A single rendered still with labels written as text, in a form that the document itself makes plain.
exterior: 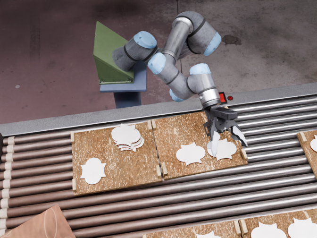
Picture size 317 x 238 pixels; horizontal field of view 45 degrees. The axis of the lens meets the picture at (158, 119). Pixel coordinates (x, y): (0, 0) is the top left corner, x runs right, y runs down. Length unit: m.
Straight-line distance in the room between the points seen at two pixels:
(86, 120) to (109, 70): 0.33
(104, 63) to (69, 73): 1.51
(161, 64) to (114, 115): 0.66
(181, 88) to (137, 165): 0.51
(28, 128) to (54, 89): 1.46
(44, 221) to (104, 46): 1.03
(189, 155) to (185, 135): 0.13
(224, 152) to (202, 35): 0.56
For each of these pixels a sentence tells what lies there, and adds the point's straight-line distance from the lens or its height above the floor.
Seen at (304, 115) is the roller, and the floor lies 0.92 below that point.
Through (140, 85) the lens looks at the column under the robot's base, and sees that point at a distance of 2.22.
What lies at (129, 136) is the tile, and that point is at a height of 0.98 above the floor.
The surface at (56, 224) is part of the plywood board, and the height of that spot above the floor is 1.04.
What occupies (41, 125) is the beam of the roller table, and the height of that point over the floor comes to 0.91.
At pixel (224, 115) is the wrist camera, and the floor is 1.44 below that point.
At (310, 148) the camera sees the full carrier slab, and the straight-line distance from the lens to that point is 1.99.
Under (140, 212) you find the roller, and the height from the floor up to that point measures 0.92.
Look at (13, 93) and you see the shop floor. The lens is 3.62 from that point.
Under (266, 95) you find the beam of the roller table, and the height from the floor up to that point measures 0.91.
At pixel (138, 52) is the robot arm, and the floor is 1.09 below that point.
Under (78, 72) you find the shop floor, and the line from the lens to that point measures 3.61.
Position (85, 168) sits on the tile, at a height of 0.95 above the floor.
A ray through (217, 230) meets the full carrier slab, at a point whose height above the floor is 0.94.
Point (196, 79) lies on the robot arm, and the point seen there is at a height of 1.46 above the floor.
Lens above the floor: 2.51
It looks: 53 degrees down
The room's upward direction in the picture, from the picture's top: 3 degrees counter-clockwise
